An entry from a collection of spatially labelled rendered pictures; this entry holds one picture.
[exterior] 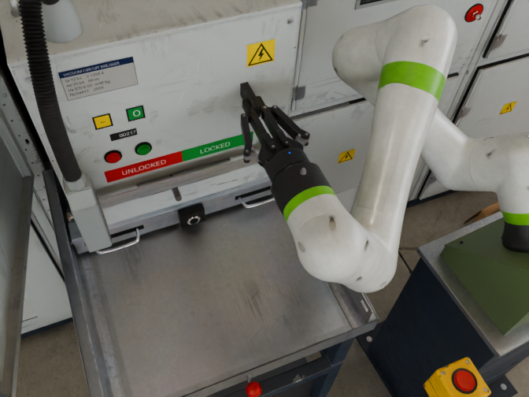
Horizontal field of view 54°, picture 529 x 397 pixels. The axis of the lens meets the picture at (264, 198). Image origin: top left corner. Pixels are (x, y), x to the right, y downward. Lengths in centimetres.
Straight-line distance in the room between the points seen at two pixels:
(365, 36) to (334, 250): 49
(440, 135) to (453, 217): 128
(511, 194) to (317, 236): 61
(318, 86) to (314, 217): 79
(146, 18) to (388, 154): 47
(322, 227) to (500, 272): 61
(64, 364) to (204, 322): 103
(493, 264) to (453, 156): 26
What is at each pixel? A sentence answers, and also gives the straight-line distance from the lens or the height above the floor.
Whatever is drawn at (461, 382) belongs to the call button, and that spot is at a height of 91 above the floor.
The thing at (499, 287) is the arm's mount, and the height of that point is 86.
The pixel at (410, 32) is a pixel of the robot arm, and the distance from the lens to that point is 101.
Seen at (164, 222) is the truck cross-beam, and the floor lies 89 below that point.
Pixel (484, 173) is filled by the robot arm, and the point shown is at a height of 102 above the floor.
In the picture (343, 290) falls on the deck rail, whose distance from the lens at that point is 122.
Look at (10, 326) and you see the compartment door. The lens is 127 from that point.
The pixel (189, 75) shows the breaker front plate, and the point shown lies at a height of 129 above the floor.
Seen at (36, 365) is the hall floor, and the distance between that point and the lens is 216.
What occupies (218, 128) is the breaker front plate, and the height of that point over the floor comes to 114.
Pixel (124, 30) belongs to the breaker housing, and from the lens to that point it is 92.
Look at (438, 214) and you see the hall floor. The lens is 250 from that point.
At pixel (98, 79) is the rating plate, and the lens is 93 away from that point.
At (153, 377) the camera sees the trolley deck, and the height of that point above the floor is 85.
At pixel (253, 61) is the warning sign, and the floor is 129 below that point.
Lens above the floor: 193
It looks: 54 degrees down
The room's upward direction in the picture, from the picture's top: 4 degrees clockwise
